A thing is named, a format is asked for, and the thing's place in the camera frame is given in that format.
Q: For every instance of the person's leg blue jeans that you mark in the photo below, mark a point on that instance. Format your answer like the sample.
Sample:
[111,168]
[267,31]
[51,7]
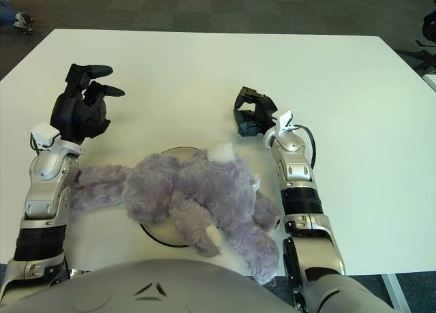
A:
[6,9]

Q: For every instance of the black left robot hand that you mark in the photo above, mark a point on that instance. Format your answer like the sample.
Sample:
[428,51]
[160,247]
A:
[78,115]

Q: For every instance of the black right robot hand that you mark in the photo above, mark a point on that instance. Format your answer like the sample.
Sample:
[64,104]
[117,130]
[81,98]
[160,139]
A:
[264,110]

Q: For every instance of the black office chair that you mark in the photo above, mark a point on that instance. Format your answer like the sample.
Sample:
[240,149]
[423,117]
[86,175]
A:
[430,26]

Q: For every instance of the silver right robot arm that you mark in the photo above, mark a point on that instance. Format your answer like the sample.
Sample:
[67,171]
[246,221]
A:
[296,176]

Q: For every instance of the white plate black rim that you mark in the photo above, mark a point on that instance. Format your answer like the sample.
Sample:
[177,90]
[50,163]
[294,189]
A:
[163,233]

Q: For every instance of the purple plush bear doll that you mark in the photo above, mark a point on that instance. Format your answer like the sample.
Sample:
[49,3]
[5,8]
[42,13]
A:
[190,187]

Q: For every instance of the white table leg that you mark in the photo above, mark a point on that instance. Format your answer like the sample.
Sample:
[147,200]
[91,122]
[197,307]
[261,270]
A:
[393,292]

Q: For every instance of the grey robot torso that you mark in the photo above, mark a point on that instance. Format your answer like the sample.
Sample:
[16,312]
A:
[153,285]

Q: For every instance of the white desk edge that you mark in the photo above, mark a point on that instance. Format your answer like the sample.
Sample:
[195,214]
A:
[432,82]

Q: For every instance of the white black sneaker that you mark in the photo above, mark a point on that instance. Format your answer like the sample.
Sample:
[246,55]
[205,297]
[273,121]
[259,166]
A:
[23,21]

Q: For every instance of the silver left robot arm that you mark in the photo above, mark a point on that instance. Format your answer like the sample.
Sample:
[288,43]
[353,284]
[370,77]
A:
[47,190]

